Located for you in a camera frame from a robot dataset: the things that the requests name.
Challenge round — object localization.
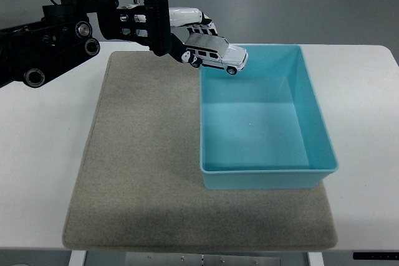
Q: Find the beige felt mat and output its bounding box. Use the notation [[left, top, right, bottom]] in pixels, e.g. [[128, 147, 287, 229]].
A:
[[62, 50, 339, 250]]

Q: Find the white table leg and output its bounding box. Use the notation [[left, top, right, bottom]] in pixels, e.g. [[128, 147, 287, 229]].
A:
[[68, 250, 88, 266], [307, 252, 325, 266]]

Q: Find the grey metal plate with screws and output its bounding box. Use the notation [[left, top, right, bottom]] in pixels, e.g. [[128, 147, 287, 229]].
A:
[[124, 252, 281, 266]]

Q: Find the black table control panel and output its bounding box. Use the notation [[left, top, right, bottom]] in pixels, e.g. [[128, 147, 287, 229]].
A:
[[352, 252, 399, 261]]

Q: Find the blue plastic box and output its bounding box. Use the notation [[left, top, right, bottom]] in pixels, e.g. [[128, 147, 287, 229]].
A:
[[198, 44, 340, 191]]

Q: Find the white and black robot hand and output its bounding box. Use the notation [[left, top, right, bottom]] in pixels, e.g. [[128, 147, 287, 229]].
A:
[[143, 0, 219, 69]]

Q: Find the white toy car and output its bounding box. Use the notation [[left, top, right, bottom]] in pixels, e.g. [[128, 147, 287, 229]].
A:
[[183, 32, 249, 76]]

